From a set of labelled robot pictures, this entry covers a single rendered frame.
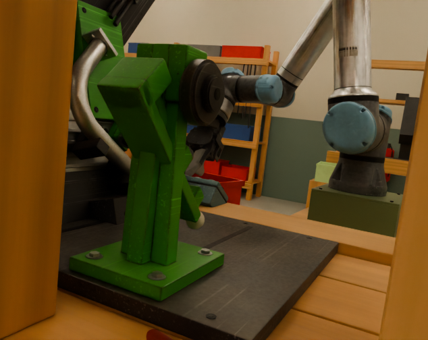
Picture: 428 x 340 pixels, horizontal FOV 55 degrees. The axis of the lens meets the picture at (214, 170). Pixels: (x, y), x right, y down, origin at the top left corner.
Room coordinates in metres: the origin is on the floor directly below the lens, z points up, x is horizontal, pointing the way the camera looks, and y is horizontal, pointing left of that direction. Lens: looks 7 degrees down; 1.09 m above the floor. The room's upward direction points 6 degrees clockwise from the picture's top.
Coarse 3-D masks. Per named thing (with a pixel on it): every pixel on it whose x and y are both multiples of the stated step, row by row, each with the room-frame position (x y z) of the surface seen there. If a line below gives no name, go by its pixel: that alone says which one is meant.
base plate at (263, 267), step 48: (96, 240) 0.58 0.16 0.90; (192, 240) 0.63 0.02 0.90; (240, 240) 0.66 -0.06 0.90; (288, 240) 0.70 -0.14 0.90; (96, 288) 0.43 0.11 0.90; (192, 288) 0.45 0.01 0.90; (240, 288) 0.46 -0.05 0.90; (288, 288) 0.48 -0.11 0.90; (192, 336) 0.37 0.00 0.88; (240, 336) 0.35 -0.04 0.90
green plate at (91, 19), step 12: (84, 12) 0.76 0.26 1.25; (96, 12) 0.79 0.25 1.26; (108, 12) 0.82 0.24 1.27; (84, 24) 0.75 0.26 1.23; (96, 24) 0.78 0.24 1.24; (108, 24) 0.81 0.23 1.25; (120, 24) 0.85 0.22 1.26; (108, 36) 0.81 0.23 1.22; (120, 36) 0.84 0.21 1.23; (84, 48) 0.74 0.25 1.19; (120, 48) 0.83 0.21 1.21; (108, 60) 0.79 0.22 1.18; (120, 60) 0.83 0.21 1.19; (96, 72) 0.76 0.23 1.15; (108, 72) 0.79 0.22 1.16; (96, 84) 0.75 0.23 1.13; (96, 96) 0.74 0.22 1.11; (96, 108) 0.74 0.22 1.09; (108, 120) 0.77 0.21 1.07
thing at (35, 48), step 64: (0, 0) 0.32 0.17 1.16; (64, 0) 0.38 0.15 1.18; (0, 64) 0.33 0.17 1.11; (64, 64) 0.38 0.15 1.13; (0, 128) 0.33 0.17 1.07; (64, 128) 0.39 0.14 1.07; (0, 192) 0.33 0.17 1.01; (0, 256) 0.33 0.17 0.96; (0, 320) 0.34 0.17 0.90; (384, 320) 0.18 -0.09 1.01
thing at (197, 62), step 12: (204, 60) 0.46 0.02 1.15; (192, 72) 0.45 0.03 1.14; (204, 72) 0.46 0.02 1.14; (216, 72) 0.48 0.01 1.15; (180, 84) 0.45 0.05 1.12; (192, 84) 0.45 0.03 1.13; (204, 84) 0.46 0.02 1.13; (216, 84) 0.47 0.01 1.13; (180, 96) 0.45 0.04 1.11; (192, 96) 0.45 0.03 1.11; (204, 96) 0.46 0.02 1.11; (216, 96) 0.47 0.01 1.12; (180, 108) 0.46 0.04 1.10; (192, 108) 0.45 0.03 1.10; (204, 108) 0.47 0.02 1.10; (216, 108) 0.47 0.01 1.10; (192, 120) 0.46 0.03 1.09; (204, 120) 0.47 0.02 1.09
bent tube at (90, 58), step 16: (96, 32) 0.73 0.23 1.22; (96, 48) 0.72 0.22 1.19; (112, 48) 0.75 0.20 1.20; (80, 64) 0.68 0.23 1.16; (96, 64) 0.71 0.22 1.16; (80, 80) 0.67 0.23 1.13; (80, 96) 0.66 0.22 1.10; (80, 112) 0.66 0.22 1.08; (80, 128) 0.67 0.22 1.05; (96, 128) 0.68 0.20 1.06; (112, 144) 0.71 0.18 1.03; (112, 160) 0.72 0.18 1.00; (128, 160) 0.74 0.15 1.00
